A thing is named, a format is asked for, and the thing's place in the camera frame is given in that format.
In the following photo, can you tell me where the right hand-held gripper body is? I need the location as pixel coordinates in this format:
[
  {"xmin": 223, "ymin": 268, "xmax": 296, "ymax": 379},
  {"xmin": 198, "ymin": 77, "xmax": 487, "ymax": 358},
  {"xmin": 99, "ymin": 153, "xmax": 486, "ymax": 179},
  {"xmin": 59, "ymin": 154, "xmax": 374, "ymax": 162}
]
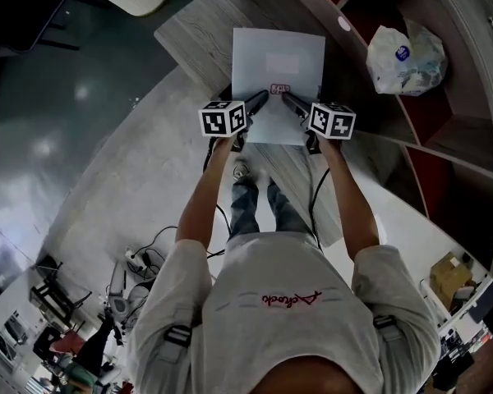
[{"xmin": 304, "ymin": 102, "xmax": 357, "ymax": 154}]

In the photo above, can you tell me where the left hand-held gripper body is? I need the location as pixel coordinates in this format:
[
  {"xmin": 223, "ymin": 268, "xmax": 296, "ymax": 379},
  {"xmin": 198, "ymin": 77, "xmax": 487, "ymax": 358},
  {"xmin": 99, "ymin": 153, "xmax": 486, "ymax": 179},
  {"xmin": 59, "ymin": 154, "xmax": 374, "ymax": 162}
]
[{"xmin": 198, "ymin": 99, "xmax": 254, "ymax": 152}]

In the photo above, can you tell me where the light blue box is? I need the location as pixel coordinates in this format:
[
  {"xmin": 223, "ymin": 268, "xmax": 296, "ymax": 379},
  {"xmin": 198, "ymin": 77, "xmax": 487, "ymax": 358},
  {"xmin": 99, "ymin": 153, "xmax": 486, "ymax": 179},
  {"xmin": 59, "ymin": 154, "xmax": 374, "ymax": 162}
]
[{"xmin": 232, "ymin": 27, "xmax": 327, "ymax": 146}]

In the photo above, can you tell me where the person's right forearm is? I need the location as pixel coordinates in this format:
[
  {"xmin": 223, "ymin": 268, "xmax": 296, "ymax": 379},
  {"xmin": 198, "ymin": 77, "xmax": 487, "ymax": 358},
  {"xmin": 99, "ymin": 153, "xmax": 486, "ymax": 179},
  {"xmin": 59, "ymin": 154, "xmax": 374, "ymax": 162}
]
[{"xmin": 318, "ymin": 137, "xmax": 381, "ymax": 262}]

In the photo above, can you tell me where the person's left forearm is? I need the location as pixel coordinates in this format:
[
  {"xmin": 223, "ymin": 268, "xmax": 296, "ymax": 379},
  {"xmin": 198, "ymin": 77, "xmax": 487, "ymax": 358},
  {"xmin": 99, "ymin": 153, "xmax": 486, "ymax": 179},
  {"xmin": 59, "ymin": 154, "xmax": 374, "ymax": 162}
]
[{"xmin": 176, "ymin": 135, "xmax": 236, "ymax": 258}]

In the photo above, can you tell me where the grey wooden table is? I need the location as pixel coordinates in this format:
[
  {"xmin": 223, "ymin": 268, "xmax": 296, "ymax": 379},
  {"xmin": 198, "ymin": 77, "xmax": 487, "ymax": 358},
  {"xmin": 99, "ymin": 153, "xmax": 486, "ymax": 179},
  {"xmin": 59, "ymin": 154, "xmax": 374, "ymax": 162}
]
[{"xmin": 154, "ymin": 0, "xmax": 424, "ymax": 249}]

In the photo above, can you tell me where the white tissue pack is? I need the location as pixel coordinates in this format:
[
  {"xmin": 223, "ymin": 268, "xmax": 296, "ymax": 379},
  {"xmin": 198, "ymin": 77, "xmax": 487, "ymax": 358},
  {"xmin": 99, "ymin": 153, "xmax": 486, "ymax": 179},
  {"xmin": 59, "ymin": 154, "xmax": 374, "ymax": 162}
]
[{"xmin": 366, "ymin": 17, "xmax": 449, "ymax": 97}]

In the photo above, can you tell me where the person's left leg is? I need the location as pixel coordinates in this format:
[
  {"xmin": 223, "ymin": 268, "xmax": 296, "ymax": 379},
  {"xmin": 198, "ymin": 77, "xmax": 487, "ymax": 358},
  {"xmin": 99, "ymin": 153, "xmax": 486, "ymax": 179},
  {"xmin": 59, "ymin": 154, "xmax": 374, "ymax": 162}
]
[{"xmin": 228, "ymin": 158, "xmax": 260, "ymax": 238}]

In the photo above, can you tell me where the person's leg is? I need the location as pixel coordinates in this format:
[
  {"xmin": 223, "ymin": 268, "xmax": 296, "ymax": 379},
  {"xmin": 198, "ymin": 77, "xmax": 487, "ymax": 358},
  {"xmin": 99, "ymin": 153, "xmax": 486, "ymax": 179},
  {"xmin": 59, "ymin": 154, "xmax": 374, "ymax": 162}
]
[
  {"xmin": 228, "ymin": 158, "xmax": 260, "ymax": 238},
  {"xmin": 265, "ymin": 176, "xmax": 313, "ymax": 234}
]

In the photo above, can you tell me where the person's right leg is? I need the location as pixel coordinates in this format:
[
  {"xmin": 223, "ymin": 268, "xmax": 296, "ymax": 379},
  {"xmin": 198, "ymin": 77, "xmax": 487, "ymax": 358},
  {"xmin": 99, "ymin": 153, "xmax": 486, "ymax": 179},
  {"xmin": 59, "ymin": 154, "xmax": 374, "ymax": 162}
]
[{"xmin": 265, "ymin": 176, "xmax": 313, "ymax": 234}]

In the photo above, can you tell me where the grey wooden shelf unit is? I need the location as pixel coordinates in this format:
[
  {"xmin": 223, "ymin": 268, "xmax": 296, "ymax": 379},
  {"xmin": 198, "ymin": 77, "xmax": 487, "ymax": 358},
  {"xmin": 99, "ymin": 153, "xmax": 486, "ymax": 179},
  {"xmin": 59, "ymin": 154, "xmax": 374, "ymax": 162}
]
[{"xmin": 237, "ymin": 0, "xmax": 493, "ymax": 286}]

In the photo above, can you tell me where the white power strip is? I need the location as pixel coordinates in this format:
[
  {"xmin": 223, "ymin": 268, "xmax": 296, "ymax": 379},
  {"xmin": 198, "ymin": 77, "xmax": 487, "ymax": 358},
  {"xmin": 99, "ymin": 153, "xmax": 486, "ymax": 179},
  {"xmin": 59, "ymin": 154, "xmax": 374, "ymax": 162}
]
[{"xmin": 125, "ymin": 247, "xmax": 149, "ymax": 268}]

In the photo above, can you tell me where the person's grey shirt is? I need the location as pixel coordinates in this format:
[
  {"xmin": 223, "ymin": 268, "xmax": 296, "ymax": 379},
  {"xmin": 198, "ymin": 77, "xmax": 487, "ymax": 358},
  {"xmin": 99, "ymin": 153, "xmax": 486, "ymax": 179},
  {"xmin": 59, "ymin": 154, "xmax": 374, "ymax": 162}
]
[{"xmin": 125, "ymin": 231, "xmax": 443, "ymax": 394}]

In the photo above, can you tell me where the closed cardboard box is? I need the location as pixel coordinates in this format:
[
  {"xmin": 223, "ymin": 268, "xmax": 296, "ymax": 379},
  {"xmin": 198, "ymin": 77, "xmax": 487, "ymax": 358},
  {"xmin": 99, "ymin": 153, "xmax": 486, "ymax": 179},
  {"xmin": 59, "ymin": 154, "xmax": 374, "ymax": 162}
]
[{"xmin": 430, "ymin": 251, "xmax": 476, "ymax": 309}]

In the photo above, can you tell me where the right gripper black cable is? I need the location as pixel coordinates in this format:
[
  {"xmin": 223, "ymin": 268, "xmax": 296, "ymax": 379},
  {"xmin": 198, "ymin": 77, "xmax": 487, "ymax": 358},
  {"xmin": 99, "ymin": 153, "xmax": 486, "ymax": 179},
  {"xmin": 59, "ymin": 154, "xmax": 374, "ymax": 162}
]
[{"xmin": 310, "ymin": 166, "xmax": 332, "ymax": 250}]

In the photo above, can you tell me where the grey harness strap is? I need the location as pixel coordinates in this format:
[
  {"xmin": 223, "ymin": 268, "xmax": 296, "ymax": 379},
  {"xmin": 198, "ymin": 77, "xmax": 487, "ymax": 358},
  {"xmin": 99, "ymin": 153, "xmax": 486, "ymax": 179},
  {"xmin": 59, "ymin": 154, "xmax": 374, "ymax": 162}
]
[
  {"xmin": 371, "ymin": 314, "xmax": 410, "ymax": 344},
  {"xmin": 163, "ymin": 324, "xmax": 194, "ymax": 363}
]

